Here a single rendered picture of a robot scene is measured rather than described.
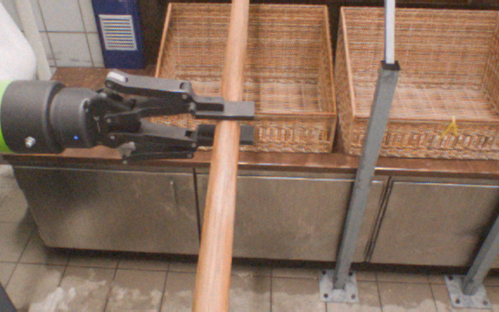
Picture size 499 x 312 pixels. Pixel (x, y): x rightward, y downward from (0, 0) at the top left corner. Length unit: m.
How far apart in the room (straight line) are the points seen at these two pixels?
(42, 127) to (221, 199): 0.24
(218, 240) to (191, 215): 1.20
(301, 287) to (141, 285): 0.60
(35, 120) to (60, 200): 1.15
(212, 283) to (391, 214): 1.27
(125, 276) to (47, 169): 0.55
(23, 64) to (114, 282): 1.29
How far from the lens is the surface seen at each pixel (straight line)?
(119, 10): 1.82
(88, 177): 1.61
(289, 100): 1.69
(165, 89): 0.56
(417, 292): 1.95
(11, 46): 0.74
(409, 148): 1.52
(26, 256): 2.11
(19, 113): 0.60
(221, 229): 0.45
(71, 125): 0.59
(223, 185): 0.49
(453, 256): 1.89
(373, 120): 1.30
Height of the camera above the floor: 1.55
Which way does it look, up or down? 41 degrees down
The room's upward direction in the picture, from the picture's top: straight up
